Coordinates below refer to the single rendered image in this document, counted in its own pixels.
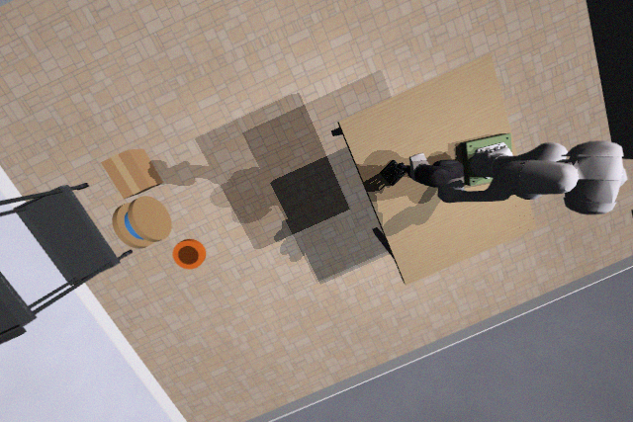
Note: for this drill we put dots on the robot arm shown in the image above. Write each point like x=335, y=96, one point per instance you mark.
x=597, y=165

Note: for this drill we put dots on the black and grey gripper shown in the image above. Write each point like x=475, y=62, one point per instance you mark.
x=403, y=168

